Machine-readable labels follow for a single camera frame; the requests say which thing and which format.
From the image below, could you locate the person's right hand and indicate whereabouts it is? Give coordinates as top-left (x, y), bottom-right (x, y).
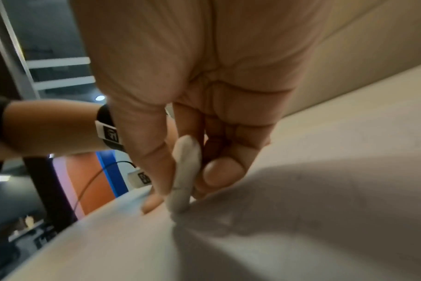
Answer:
top-left (70, 0), bottom-right (333, 215)

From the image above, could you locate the white rounded chalk piece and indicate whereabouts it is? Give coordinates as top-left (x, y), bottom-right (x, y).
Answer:
top-left (167, 135), bottom-right (203, 218)

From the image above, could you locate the person's left forearm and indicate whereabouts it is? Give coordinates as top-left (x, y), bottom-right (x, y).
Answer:
top-left (0, 99), bottom-right (109, 162)

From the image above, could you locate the small white tagged sensor box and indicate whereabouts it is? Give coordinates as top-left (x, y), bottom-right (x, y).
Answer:
top-left (127, 170), bottom-right (153, 189)

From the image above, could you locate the blue vertical strip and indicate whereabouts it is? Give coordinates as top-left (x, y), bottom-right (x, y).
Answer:
top-left (95, 150), bottom-right (130, 199)

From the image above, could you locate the black wrist strap with tag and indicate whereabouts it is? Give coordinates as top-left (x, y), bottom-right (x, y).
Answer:
top-left (94, 104), bottom-right (129, 153)

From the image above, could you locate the orange wall panel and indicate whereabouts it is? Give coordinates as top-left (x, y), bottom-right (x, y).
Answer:
top-left (65, 152), bottom-right (117, 218)

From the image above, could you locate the thin black cable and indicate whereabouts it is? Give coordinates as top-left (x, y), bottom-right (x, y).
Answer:
top-left (69, 161), bottom-right (137, 218)

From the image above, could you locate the grey metal window frame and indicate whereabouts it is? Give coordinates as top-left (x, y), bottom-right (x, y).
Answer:
top-left (0, 0), bottom-right (42, 100)

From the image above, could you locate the dark vertical post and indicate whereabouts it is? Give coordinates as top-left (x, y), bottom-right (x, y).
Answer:
top-left (22, 155), bottom-right (80, 236)

